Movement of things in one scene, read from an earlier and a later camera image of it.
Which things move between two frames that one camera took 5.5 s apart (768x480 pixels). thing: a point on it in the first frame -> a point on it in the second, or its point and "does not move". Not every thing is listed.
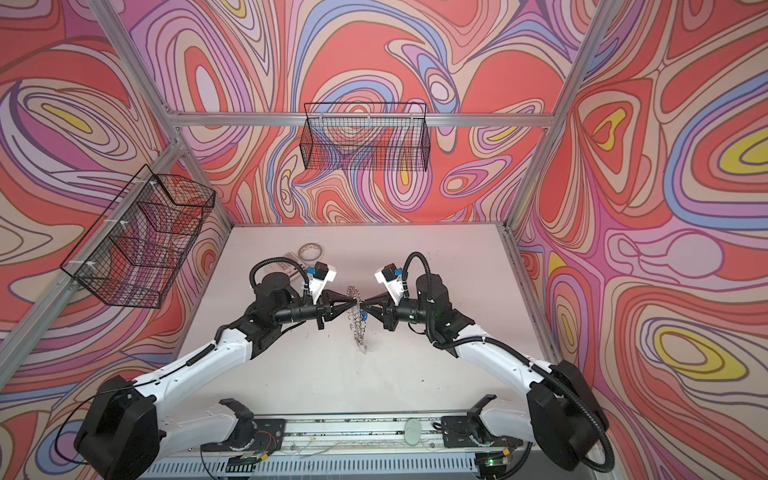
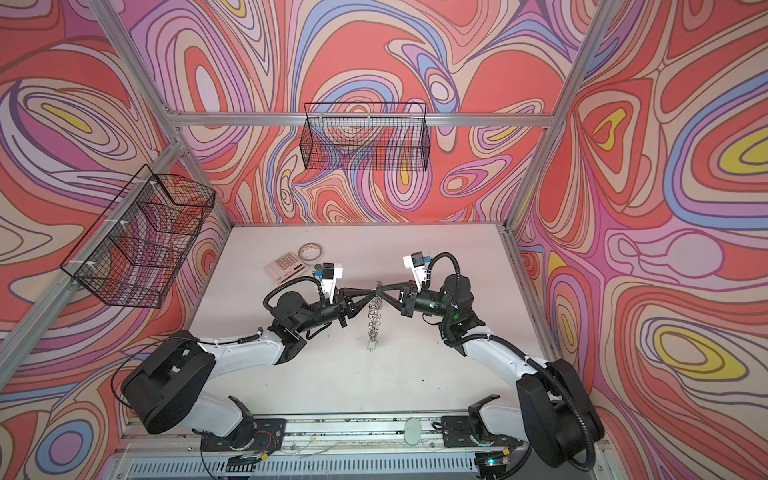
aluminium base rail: (413, 447) does not move
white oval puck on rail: (413, 431) does not move
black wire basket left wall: (132, 254) does not move
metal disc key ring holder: (358, 316) -> (375, 310)
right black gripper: (389, 314) -> (407, 288)
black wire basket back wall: (365, 136) does not move
